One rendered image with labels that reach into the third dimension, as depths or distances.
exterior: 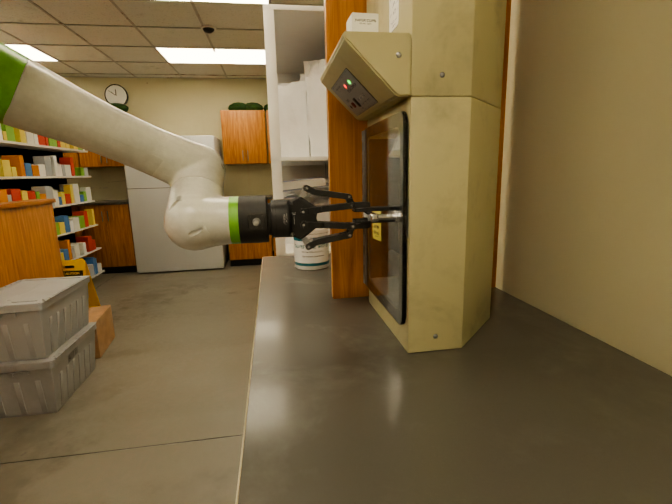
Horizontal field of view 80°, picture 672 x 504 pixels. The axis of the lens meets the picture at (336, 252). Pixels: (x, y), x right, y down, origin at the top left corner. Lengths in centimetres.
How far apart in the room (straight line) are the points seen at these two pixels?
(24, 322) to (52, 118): 199
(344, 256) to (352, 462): 66
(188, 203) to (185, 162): 10
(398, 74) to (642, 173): 49
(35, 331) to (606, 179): 259
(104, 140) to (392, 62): 51
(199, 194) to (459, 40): 53
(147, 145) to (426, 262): 55
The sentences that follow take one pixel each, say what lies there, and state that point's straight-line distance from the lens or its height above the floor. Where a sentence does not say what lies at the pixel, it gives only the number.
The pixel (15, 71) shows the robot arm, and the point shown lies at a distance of 80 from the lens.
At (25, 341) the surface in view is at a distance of 274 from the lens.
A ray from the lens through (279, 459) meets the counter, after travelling 56.
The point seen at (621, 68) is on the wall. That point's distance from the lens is 100.
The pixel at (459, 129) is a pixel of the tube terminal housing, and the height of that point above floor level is 136.
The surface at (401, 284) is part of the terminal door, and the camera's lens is 76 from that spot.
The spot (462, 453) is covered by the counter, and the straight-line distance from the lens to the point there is 58.
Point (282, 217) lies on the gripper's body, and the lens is 76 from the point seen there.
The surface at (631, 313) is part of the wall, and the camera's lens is 97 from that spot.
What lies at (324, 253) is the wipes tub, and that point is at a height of 100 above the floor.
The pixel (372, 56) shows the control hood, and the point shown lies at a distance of 73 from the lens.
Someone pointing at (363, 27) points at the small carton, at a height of 155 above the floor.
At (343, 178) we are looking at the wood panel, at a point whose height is 127.
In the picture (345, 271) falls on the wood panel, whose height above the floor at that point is 102.
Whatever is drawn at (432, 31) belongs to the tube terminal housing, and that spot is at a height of 151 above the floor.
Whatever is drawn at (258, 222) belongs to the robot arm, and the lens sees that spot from 74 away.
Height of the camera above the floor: 129
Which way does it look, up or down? 11 degrees down
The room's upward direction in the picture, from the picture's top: 1 degrees counter-clockwise
